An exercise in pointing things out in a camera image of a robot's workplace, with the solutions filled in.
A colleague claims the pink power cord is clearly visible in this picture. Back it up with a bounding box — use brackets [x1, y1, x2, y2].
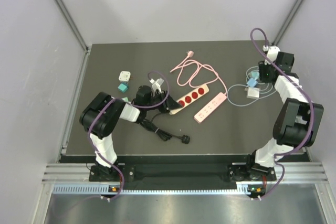
[170, 56, 228, 94]

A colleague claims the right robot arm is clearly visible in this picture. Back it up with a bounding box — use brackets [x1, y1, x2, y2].
[245, 47, 324, 180]

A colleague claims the pink power strip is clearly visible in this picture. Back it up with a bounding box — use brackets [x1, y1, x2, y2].
[194, 92, 227, 123]

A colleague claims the white usb charger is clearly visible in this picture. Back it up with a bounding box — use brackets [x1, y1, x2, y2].
[246, 87, 260, 99]

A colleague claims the slotted grey cable duct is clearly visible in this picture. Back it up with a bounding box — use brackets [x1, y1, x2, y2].
[52, 184, 261, 195]

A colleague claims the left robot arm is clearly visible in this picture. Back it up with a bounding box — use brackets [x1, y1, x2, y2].
[79, 86, 182, 180]

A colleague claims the black power cord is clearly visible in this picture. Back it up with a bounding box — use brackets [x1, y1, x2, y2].
[140, 112, 192, 145]

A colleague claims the aluminium frame rail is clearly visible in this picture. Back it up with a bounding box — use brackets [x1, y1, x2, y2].
[42, 162, 328, 194]

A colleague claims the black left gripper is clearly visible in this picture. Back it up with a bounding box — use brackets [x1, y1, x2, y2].
[144, 89, 182, 112]

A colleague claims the light blue usb cable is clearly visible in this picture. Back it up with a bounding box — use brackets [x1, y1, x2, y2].
[227, 81, 276, 107]

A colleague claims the pink round wall plug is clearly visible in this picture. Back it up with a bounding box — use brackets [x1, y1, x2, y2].
[186, 50, 194, 58]

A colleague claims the beige red power strip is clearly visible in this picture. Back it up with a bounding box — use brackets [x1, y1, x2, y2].
[169, 84, 209, 115]

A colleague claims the light teal usb charger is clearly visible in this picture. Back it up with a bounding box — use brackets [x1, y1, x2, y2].
[249, 70, 259, 80]

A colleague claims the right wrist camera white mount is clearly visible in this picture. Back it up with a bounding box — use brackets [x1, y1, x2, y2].
[263, 45, 280, 63]

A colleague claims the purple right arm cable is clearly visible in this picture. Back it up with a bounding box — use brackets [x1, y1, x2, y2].
[250, 27, 314, 200]

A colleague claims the white square plug adapter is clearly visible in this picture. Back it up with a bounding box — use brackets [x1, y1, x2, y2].
[118, 71, 131, 83]

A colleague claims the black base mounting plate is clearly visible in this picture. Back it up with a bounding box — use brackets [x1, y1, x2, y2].
[89, 155, 276, 189]

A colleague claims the blue usb charger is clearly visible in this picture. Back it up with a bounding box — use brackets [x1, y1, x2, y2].
[247, 78, 258, 88]

